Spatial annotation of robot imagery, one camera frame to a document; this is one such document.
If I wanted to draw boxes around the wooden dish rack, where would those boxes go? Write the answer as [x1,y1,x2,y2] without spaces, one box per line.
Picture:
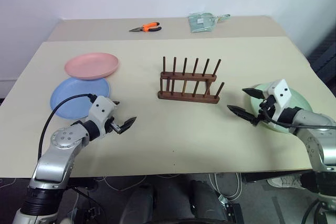
[157,56,225,105]

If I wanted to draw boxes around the small green handled tool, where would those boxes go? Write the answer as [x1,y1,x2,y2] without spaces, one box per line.
[215,13,232,23]

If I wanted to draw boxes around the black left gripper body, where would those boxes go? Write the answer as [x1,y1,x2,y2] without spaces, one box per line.
[104,117,121,134]

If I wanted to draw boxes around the green round plate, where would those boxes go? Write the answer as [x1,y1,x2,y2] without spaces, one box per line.
[248,83,314,134]

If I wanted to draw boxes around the black ribbed panel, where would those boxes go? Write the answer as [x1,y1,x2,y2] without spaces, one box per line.
[307,28,336,78]

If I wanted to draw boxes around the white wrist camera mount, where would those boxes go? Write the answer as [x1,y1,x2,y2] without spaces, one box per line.
[88,95,118,133]
[263,78,292,123]

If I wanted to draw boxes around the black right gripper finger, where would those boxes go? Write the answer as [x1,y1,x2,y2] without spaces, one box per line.
[226,104,261,128]
[241,87,265,101]

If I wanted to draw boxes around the orange handled pliers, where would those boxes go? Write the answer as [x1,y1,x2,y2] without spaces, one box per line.
[128,22,163,33]

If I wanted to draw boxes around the silver metal bracket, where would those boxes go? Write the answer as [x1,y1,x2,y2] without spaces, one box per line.
[217,195,242,224]

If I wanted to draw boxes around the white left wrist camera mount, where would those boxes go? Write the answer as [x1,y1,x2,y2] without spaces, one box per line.
[88,95,118,133]

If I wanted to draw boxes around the white sneaker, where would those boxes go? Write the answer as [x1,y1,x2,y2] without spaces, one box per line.
[267,173,303,189]

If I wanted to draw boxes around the dark rounded shape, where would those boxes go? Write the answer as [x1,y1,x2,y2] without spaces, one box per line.
[190,179,229,224]
[119,183,154,224]

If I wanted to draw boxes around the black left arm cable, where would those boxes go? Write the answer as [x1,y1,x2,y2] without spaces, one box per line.
[38,93,97,161]

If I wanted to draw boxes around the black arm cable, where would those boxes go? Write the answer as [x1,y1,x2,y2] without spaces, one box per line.
[38,93,97,161]
[259,100,336,132]

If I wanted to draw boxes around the green packaged cloth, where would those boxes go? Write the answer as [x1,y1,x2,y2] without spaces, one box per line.
[188,12,218,34]

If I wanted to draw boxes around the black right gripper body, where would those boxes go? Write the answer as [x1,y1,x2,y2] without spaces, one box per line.
[258,94,277,124]

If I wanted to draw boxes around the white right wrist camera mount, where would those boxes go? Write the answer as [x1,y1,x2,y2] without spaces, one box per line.
[263,78,292,123]

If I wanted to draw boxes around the blue round plate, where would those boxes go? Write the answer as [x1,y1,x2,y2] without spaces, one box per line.
[50,77,113,120]

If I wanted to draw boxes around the pink round plate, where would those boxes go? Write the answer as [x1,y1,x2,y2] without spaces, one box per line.
[64,52,121,81]

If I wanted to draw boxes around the white floor cable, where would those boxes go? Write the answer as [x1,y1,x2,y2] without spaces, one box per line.
[208,172,243,201]

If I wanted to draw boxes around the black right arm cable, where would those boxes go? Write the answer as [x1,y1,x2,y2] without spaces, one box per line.
[259,100,336,132]

